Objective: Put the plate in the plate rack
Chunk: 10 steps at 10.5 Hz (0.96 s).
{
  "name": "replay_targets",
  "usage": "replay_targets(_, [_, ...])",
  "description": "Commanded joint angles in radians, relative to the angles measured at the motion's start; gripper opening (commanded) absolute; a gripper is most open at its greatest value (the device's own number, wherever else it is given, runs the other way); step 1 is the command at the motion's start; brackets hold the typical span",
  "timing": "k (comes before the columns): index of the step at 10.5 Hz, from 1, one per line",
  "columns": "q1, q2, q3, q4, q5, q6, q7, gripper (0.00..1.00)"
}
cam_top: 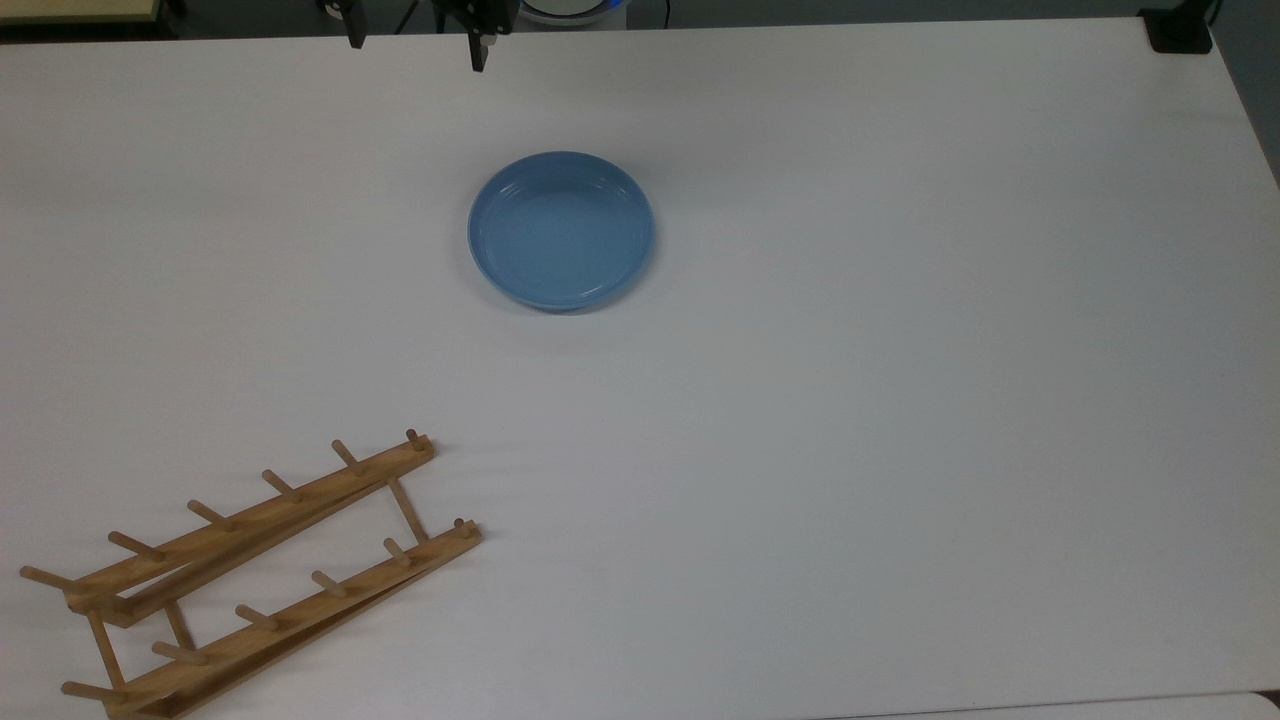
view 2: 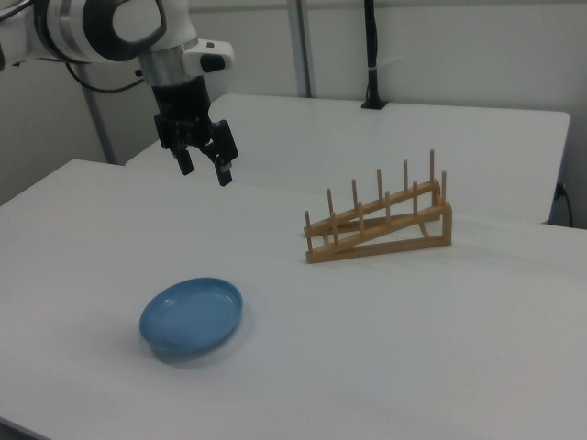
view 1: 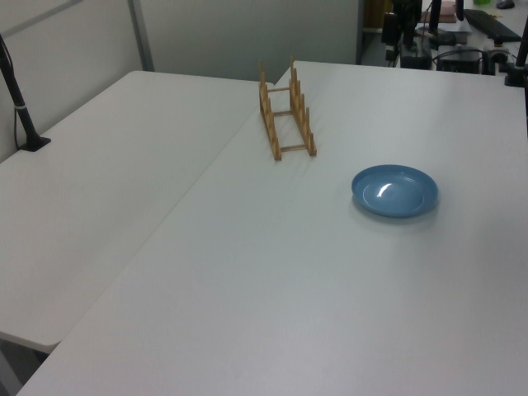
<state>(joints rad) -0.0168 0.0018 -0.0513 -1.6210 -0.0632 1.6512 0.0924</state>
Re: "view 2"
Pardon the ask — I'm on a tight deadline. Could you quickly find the wooden plate rack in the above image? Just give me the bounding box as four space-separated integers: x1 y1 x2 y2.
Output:
303 148 454 266

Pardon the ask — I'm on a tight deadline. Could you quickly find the blue plastic plate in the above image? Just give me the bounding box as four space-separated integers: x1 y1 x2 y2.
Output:
138 276 245 358

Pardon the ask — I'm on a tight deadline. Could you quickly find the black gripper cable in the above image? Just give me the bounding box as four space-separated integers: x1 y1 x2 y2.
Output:
65 60 147 95

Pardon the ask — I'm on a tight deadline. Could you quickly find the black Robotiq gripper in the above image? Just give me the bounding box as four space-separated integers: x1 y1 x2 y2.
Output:
150 75 241 188

